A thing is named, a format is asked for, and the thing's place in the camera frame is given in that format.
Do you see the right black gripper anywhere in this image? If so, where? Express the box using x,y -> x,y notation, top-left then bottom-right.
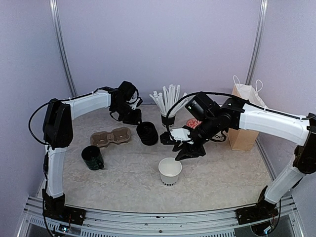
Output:
173,114 -> 221,160

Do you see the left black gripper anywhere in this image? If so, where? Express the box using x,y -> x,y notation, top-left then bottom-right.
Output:
113,101 -> 143,125

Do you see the white paper cup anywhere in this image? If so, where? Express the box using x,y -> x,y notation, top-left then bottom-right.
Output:
158,158 -> 182,187

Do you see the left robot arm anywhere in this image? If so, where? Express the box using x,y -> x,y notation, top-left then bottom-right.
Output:
40,81 -> 143,220

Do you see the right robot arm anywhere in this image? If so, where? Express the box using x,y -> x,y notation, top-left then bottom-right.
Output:
167,92 -> 316,224

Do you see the stack of black lids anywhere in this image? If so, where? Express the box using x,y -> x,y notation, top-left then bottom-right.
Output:
136,121 -> 158,146

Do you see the cardboard cup carrier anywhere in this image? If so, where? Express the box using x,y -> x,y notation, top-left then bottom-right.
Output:
90,127 -> 131,148

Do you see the black cup holding straws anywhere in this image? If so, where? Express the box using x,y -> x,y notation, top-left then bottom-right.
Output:
160,112 -> 176,128

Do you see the red patterned bowl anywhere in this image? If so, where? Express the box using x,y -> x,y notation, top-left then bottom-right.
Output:
186,118 -> 201,129

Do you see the bundle of wrapped white straws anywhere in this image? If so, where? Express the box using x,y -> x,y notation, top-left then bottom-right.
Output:
149,84 -> 187,117

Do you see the stack of white paper cups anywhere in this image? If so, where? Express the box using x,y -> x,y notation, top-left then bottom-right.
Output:
212,131 -> 227,142

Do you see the brown paper bag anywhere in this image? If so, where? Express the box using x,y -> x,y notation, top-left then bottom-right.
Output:
227,75 -> 269,151

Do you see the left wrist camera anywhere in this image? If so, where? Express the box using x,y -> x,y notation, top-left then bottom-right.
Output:
129,97 -> 143,110

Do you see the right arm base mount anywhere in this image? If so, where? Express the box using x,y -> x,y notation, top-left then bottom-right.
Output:
236,201 -> 278,225

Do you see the aluminium front rail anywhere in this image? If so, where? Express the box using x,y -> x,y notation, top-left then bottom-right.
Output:
13,196 -> 307,237

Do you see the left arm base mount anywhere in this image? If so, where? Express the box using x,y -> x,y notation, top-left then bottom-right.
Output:
43,206 -> 86,226

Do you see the left aluminium post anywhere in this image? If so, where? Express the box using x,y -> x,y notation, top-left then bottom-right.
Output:
49,0 -> 78,97

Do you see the aluminium post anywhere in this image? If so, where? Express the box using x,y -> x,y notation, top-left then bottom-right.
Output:
49,0 -> 78,97
245,0 -> 269,85

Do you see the right aluminium post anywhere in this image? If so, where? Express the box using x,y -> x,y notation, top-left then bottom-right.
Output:
245,0 -> 269,85

